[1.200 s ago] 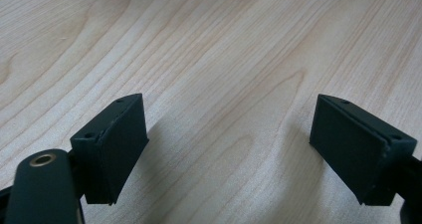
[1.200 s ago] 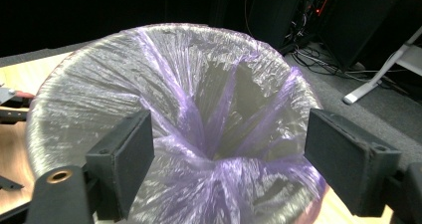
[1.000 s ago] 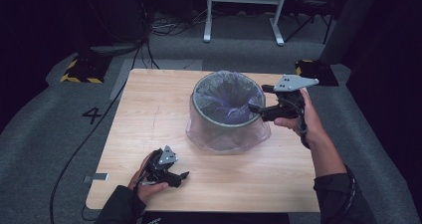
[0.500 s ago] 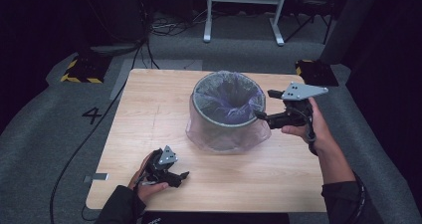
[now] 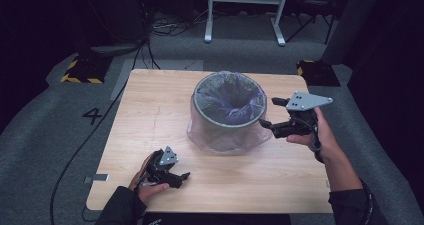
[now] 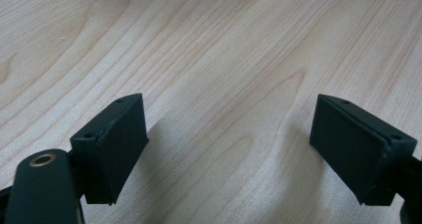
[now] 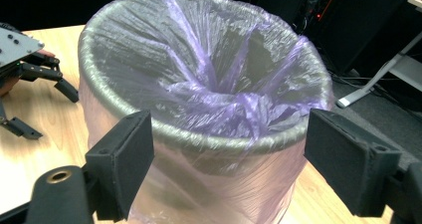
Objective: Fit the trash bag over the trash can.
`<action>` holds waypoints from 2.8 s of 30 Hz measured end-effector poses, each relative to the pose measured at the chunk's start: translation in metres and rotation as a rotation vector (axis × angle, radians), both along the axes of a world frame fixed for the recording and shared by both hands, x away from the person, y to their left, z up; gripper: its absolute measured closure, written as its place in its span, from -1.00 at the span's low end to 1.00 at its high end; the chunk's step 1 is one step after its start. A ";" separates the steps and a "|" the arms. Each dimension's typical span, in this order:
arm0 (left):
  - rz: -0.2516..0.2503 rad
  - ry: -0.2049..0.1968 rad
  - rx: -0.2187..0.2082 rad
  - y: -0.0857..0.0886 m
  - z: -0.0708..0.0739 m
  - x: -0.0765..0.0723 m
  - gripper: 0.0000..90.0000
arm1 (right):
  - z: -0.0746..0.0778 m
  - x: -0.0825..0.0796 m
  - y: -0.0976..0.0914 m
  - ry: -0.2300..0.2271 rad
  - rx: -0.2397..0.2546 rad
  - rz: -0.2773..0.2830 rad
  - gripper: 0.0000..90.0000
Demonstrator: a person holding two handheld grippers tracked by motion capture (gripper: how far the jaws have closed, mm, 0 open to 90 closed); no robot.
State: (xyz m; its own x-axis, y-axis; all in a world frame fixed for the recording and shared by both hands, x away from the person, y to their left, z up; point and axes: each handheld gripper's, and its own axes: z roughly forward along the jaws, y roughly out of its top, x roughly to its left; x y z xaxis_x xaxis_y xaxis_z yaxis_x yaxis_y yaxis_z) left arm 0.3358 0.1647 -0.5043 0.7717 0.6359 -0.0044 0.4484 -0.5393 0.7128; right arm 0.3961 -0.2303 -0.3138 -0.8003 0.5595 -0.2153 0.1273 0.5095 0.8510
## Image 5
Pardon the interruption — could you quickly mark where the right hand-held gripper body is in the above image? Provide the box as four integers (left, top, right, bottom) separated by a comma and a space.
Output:
271, 91, 334, 139

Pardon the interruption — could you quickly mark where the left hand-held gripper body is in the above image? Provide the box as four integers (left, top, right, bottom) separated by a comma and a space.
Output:
143, 146, 179, 187

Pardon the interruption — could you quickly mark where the purple plastic trash bag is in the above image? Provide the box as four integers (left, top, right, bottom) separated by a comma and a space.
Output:
186, 70, 274, 154

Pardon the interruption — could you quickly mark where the green plastic trash bin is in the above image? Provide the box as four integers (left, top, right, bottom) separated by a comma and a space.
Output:
192, 70, 268, 153

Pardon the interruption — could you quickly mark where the person's left hand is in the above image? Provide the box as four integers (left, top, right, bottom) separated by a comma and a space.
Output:
129, 152, 170, 205

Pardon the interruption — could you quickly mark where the person's right hand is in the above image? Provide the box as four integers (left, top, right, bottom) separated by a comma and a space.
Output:
285, 106, 341, 163

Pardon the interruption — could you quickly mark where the black yellow striped base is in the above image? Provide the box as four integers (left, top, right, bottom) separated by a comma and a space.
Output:
60, 53, 113, 85
296, 59, 342, 88

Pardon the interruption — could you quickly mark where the grey pillar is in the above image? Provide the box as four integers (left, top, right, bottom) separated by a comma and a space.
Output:
321, 0, 384, 65

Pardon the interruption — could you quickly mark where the black tripod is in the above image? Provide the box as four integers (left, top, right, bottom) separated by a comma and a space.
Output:
285, 0, 336, 45

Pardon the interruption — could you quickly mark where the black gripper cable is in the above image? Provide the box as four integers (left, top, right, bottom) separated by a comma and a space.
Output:
309, 118, 323, 153

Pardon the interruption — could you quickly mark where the black floor cable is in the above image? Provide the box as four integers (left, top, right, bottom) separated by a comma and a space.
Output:
49, 38, 149, 225

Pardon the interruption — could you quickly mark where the bundle of floor cables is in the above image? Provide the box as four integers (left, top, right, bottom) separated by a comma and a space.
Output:
149, 9, 208, 38

